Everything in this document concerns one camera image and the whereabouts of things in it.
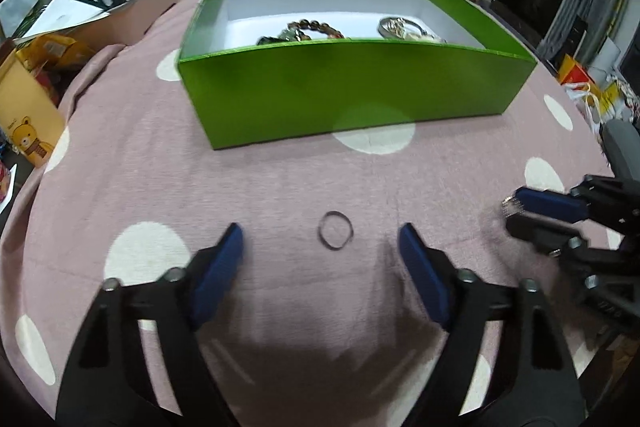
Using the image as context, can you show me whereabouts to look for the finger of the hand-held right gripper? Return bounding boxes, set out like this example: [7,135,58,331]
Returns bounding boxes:
[512,187,591,224]
[504,212,586,257]

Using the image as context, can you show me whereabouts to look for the cream wrist watch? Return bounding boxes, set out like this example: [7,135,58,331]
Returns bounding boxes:
[406,31,449,44]

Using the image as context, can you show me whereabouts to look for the pink polka dot blanket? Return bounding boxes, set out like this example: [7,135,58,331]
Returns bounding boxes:
[0,0,626,427]

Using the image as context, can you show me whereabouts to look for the white papers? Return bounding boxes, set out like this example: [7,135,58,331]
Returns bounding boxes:
[0,0,110,40]

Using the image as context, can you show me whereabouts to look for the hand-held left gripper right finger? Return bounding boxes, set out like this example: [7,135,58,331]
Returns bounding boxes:
[397,222,587,427]

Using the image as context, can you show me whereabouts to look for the yellow and red bag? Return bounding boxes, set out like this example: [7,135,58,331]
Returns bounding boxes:
[556,54,597,86]

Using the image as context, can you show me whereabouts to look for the yellow snack bag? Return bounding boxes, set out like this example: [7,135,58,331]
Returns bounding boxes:
[15,34,97,74]

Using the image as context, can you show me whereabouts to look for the thin dark ring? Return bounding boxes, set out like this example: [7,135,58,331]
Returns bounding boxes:
[317,211,355,252]

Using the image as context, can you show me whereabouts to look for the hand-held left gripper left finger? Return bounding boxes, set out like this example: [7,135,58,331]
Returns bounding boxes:
[56,222,246,427]

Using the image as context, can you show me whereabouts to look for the grey chair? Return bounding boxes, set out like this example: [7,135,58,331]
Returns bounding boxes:
[600,119,640,182]

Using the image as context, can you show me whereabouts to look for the metal bangle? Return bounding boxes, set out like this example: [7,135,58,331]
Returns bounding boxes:
[378,16,427,40]

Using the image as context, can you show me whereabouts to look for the green cardboard box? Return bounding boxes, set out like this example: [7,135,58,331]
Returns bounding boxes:
[177,0,539,152]

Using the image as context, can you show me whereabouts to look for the brown bead bracelet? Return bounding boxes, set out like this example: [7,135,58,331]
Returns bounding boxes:
[286,19,347,42]

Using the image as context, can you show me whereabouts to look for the yellow bear bag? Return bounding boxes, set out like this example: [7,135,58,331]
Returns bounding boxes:
[0,51,69,168]

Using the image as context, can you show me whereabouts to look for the pink pen holder box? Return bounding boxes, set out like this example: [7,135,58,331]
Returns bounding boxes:
[64,0,180,48]

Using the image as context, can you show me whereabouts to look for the white plastic shopping bag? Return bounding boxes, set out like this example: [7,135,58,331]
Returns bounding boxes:
[564,74,640,135]

